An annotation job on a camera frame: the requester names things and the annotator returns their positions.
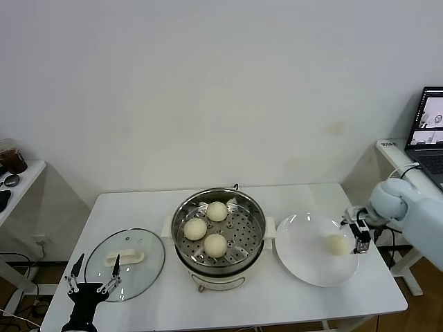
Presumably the steel perforated steamer basket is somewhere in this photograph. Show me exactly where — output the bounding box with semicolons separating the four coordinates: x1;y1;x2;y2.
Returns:
172;187;267;274

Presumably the open grey laptop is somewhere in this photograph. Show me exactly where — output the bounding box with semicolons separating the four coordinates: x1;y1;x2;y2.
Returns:
404;86;443;193

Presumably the white laptop cable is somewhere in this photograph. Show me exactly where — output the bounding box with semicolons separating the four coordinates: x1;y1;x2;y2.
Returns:
387;163;422;181

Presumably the floor cable bundle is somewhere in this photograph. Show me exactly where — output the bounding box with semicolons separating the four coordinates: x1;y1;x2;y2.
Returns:
0;251;48;328

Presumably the iced coffee plastic cup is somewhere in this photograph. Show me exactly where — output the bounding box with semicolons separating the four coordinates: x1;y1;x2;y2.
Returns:
0;138;28;176

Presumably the white steamed baozi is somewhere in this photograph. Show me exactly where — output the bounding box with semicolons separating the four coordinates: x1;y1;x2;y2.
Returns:
183;218;208;241
325;234;350;257
203;233;228;259
206;201;228;223

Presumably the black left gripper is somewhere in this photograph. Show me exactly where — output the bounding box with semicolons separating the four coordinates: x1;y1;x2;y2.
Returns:
64;253;123;324

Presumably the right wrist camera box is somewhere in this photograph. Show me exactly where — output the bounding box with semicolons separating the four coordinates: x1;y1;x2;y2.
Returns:
342;206;370;223

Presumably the white round plate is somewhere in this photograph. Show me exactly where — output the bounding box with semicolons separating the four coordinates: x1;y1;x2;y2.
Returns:
275;213;361;288

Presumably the cream electric steamer pot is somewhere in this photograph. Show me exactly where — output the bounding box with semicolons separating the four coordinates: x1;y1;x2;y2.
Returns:
161;188;278;294

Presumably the glass pot lid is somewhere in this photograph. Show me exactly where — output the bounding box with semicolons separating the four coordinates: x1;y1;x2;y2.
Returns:
84;227;166;302

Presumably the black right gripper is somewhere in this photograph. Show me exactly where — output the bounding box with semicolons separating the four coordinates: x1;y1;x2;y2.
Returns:
338;216;374;256

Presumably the plain white side desk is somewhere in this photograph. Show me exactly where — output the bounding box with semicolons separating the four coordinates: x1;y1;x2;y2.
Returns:
0;159;48;298

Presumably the black cable with adapter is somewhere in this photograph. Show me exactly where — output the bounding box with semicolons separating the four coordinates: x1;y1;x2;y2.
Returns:
372;226;397;271

